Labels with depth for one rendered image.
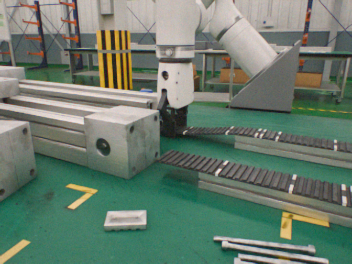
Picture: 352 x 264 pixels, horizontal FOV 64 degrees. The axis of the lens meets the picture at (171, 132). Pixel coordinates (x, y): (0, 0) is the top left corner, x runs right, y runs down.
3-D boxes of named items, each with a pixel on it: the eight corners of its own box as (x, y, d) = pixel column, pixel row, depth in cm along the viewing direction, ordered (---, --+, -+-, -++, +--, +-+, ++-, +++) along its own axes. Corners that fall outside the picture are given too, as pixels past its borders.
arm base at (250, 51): (246, 85, 112) (216, 50, 113) (287, 50, 104) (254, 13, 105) (242, 90, 95) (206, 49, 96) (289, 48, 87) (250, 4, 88)
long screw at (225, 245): (221, 251, 31) (221, 244, 30) (221, 245, 31) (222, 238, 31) (327, 270, 28) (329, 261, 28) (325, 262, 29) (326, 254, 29)
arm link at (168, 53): (183, 46, 56) (183, 62, 57) (200, 45, 63) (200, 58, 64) (147, 45, 60) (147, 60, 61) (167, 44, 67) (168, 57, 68)
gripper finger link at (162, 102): (158, 99, 58) (163, 120, 61) (174, 79, 62) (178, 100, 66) (153, 98, 58) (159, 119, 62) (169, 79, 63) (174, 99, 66)
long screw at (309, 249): (312, 250, 31) (313, 243, 30) (315, 257, 30) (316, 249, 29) (213, 239, 33) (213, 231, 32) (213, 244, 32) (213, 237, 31)
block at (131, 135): (166, 154, 56) (166, 107, 53) (129, 179, 46) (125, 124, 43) (130, 146, 61) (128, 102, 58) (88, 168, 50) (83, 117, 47)
